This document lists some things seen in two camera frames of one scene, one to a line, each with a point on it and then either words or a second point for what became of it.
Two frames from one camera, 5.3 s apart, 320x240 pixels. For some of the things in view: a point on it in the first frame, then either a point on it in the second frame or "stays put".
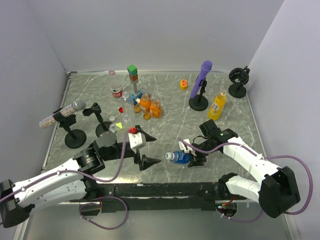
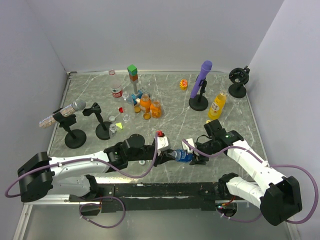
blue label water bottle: x=178 y=157 stays put
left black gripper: x=145 y=162 → x=165 y=156
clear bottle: x=126 y=118 stays put
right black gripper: x=198 y=162 stays put
